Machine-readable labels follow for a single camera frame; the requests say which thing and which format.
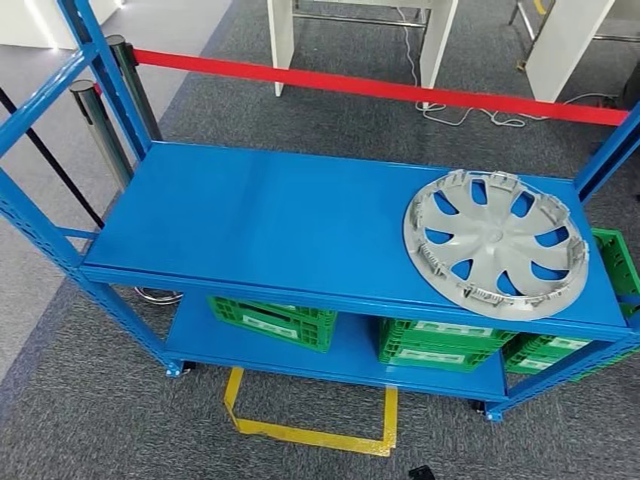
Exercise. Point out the blue metal shelf rack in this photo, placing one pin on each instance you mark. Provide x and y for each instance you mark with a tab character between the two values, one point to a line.
275	225

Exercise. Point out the green plastic crate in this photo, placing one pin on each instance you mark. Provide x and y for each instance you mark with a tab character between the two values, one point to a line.
440	344
275	321
615	265

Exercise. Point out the red barrier belt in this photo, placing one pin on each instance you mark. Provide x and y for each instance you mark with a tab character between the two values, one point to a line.
375	86

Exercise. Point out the silver wheel hubcap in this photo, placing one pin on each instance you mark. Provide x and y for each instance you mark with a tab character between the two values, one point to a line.
495	245

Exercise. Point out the white trestle table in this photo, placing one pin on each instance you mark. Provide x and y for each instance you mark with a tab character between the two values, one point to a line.
435	40
564	46

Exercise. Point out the chrome stanchion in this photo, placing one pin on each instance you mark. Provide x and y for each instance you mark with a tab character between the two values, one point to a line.
133	86
103	136

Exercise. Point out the black stanchion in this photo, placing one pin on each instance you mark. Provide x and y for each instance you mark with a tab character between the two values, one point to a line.
55	166

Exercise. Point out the white display plinth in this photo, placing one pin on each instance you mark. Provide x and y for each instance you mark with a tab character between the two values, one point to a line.
35	20

